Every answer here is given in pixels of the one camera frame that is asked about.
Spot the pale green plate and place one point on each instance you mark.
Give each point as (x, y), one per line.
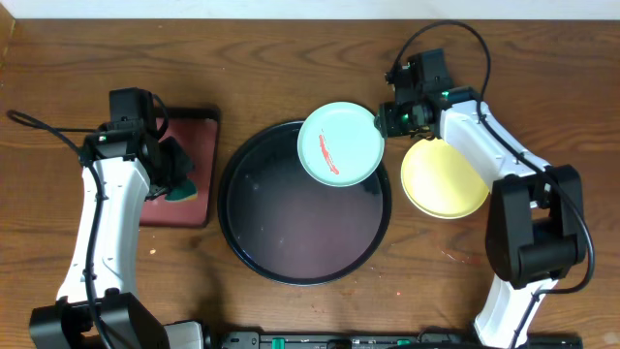
(339, 145)

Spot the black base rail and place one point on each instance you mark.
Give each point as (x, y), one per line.
(428, 339)

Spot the red rectangular tray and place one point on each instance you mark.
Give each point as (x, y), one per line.
(197, 132)

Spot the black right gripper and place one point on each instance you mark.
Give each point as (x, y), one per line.
(389, 125)

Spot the green scrubbing sponge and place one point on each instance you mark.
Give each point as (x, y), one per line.
(184, 191)

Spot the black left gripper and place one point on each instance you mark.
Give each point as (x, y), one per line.
(165, 165)

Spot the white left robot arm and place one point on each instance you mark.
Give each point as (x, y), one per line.
(126, 162)

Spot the round black tray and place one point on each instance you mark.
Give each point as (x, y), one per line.
(288, 227)

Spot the yellow plate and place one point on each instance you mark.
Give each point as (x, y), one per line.
(440, 182)

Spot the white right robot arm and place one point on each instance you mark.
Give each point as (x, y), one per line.
(536, 240)

